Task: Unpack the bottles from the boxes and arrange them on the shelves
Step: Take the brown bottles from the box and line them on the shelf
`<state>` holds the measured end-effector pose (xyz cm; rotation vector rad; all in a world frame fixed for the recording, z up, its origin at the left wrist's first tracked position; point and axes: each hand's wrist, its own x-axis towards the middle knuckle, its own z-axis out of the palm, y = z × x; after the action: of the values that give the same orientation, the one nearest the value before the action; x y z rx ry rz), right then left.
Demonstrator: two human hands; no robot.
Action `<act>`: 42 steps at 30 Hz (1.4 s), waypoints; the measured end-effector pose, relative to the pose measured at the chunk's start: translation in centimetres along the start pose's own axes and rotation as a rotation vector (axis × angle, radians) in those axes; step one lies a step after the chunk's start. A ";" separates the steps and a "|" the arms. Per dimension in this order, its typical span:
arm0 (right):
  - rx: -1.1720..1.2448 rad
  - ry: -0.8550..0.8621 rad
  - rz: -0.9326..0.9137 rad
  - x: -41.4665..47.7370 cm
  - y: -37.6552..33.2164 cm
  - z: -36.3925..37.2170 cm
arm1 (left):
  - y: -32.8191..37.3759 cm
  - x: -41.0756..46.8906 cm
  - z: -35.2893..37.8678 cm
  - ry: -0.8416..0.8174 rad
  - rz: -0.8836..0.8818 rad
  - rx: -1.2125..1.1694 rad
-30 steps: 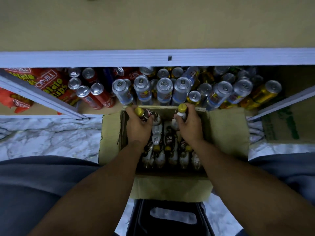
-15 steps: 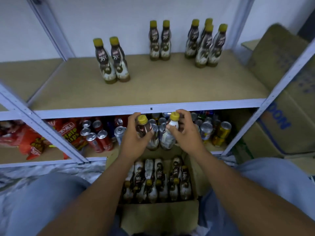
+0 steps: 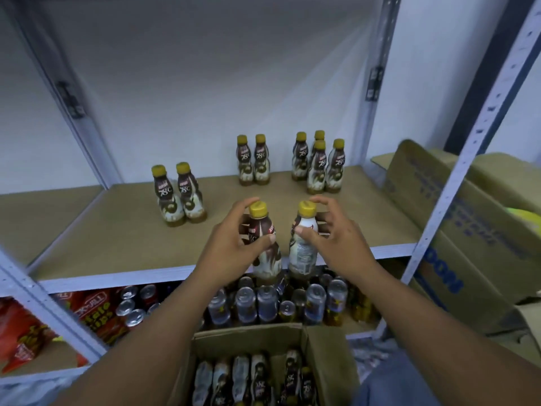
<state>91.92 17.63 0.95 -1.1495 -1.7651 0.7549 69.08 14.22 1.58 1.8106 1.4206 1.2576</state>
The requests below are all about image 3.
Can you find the green yellow snack packet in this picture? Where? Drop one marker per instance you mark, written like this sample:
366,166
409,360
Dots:
526,220

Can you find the Kopiko bottle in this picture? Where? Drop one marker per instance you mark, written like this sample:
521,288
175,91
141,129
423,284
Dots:
303,249
262,228

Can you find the white metal shelving rack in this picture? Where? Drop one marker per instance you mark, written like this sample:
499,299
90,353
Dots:
127,224

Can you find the large red chips packet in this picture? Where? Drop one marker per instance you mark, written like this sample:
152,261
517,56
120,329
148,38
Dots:
97,313

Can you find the person's right forearm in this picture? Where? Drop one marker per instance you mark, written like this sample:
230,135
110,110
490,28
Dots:
439,342

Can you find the person's left forearm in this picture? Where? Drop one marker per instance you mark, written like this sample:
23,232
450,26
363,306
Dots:
144,351

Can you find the person's left hand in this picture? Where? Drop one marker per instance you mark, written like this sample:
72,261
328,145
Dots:
228,249

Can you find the row of silver cans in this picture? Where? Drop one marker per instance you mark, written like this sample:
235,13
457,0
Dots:
253,300

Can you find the person's right hand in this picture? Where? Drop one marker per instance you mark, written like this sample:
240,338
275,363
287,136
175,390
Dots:
342,245

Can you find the person's grey trousers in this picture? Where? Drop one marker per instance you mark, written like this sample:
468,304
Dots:
397,384

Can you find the open brown carton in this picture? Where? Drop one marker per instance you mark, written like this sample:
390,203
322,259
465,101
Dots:
456,224

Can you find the group of Kopiko coffee bottles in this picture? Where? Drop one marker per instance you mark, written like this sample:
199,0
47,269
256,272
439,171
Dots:
253,165

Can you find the brown cardboard box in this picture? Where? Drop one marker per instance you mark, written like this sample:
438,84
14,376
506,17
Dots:
330,359

